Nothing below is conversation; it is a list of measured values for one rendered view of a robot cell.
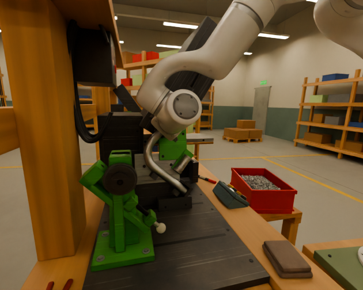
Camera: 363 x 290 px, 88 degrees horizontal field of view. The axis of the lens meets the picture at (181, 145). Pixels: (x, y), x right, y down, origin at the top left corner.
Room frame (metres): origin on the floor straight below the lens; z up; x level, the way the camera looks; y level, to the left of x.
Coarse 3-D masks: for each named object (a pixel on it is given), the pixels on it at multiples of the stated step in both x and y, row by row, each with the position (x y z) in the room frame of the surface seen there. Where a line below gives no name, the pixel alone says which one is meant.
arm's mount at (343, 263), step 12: (324, 252) 0.48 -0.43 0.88; (336, 252) 0.48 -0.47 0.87; (348, 252) 0.48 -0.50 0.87; (324, 264) 0.45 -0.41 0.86; (336, 264) 0.44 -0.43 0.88; (348, 264) 0.44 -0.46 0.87; (360, 264) 0.44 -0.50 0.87; (336, 276) 0.41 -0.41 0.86; (348, 276) 0.40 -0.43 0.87; (360, 276) 0.40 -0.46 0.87; (348, 288) 0.38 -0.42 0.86; (360, 288) 0.37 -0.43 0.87
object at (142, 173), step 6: (138, 156) 0.72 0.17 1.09; (156, 156) 0.73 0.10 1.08; (138, 162) 0.72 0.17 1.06; (144, 162) 0.72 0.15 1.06; (156, 162) 0.73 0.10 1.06; (162, 162) 0.74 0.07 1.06; (168, 162) 0.74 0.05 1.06; (174, 162) 0.75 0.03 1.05; (138, 168) 0.71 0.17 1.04; (144, 168) 0.71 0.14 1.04; (162, 168) 0.73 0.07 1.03; (168, 168) 0.74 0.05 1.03; (138, 174) 0.70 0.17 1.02; (144, 174) 0.71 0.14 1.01; (174, 174) 0.73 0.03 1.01; (138, 180) 0.70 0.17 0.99; (144, 180) 0.70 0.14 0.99; (150, 180) 0.71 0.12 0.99; (156, 180) 0.71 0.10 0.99; (162, 180) 0.71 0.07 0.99
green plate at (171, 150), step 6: (162, 138) 0.74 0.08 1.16; (180, 138) 0.76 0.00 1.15; (186, 138) 0.77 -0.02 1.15; (162, 144) 0.74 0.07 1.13; (168, 144) 0.74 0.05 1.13; (174, 144) 0.75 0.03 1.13; (180, 144) 0.76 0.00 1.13; (186, 144) 0.76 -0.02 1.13; (162, 150) 0.73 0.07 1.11; (168, 150) 0.74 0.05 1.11; (174, 150) 0.74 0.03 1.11; (180, 150) 0.75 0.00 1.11; (162, 156) 0.72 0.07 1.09; (168, 156) 0.73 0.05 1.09; (174, 156) 0.74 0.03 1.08
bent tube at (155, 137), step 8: (152, 136) 0.70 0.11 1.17; (160, 136) 0.71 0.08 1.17; (152, 144) 0.70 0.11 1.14; (144, 152) 0.68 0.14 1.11; (152, 160) 0.68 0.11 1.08; (152, 168) 0.67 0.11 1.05; (160, 168) 0.68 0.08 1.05; (160, 176) 0.67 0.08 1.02; (168, 176) 0.68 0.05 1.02; (176, 184) 0.68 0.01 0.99; (184, 192) 0.68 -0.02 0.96
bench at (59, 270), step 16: (96, 208) 0.67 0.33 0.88; (96, 224) 0.57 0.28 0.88; (80, 256) 0.44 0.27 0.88; (32, 272) 0.38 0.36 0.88; (48, 272) 0.39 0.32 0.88; (64, 272) 0.39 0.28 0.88; (80, 272) 0.39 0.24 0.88; (32, 288) 0.34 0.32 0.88; (80, 288) 0.35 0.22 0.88; (256, 288) 0.36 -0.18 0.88
